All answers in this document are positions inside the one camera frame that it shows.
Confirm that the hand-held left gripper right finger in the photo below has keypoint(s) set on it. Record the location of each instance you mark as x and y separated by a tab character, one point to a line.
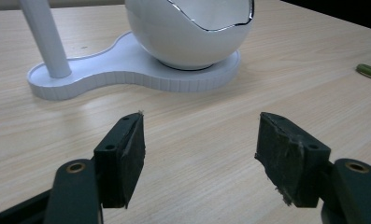
290	161

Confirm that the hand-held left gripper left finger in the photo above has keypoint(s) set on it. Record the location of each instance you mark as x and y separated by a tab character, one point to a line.
121	161

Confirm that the white stand with pole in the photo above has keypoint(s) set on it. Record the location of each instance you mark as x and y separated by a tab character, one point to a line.
124	70

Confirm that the green pen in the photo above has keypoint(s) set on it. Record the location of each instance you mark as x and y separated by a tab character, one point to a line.
370	72

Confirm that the white egg-shaped bowl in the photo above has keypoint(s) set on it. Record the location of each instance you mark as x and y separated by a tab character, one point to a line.
186	37

